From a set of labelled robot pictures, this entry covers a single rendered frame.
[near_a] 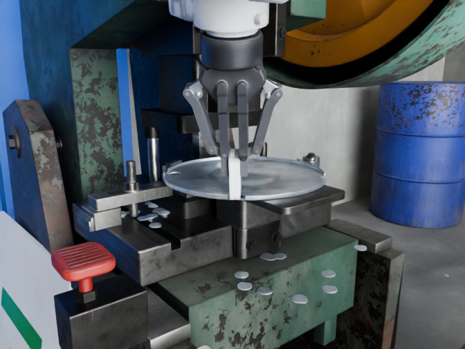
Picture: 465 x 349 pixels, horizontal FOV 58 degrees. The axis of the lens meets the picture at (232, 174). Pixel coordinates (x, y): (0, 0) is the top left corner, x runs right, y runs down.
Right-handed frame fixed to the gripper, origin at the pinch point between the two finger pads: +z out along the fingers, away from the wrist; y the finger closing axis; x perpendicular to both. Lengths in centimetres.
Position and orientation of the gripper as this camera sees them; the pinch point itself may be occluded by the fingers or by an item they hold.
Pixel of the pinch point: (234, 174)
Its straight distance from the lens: 61.2
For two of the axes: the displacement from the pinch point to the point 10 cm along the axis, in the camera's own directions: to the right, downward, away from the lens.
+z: 0.2, 8.4, 5.4
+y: 10.0, 0.2, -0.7
